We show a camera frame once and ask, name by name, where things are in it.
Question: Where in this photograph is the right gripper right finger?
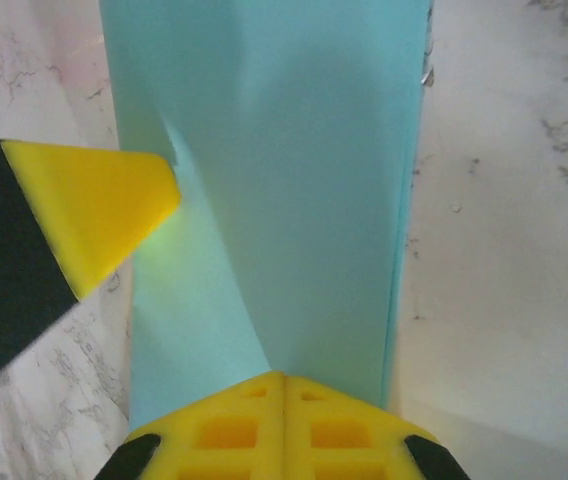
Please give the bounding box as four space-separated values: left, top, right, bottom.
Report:
283 374 465 480

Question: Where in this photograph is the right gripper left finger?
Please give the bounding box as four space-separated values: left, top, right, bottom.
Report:
96 370 285 480

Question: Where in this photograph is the light blue paper sheet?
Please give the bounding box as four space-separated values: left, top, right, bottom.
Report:
98 0 433 436

